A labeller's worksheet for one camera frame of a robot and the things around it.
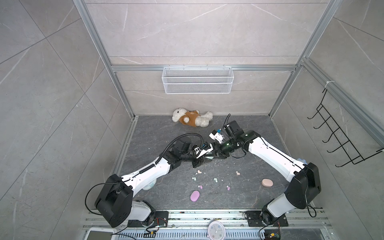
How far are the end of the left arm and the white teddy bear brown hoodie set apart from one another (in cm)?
35

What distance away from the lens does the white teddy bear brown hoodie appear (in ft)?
3.40

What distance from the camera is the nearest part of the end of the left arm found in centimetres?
66
